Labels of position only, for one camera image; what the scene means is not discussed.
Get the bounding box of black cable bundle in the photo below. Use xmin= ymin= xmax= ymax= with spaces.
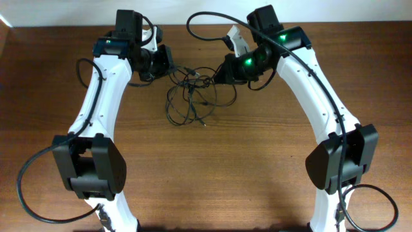
xmin=164 ymin=66 xmax=238 ymax=127

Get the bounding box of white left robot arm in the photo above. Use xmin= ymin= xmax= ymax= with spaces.
xmin=52 ymin=10 xmax=173 ymax=231

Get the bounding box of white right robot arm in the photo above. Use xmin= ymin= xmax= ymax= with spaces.
xmin=215 ymin=5 xmax=379 ymax=231

